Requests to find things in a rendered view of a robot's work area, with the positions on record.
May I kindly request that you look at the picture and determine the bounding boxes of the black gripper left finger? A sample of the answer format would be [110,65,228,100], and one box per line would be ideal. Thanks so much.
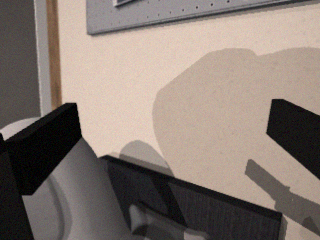
[0,102,82,240]

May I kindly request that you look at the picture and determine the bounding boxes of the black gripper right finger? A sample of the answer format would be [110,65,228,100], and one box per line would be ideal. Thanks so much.
[266,99,320,180]

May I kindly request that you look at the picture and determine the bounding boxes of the dark grey rectangular frame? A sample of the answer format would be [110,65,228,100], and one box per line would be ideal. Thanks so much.
[113,0,136,8]

